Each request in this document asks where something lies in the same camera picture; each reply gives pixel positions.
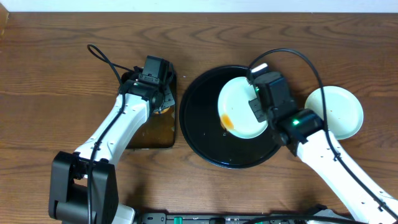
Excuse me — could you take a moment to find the green orange sponge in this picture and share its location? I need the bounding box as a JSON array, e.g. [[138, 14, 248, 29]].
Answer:
[[154, 107, 170, 114]]

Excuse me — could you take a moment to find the light green plate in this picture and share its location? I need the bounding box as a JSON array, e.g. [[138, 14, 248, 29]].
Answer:
[[323, 86, 364, 140], [218, 77, 268, 139]]

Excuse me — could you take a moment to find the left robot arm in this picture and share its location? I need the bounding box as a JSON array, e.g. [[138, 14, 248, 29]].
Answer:
[[48, 80, 175, 223]]

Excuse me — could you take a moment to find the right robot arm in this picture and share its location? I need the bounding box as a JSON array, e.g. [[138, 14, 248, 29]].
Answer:
[[248, 72, 397, 223]]

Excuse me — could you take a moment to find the black rectangular water tray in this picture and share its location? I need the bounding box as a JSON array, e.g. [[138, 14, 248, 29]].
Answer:
[[117, 70, 175, 149]]

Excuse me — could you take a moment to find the round black tray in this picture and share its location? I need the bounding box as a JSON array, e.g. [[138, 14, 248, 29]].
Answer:
[[179, 65, 280, 169]]

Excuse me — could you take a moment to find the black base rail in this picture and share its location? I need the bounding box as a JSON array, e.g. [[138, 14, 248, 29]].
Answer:
[[133, 206, 353, 224]]

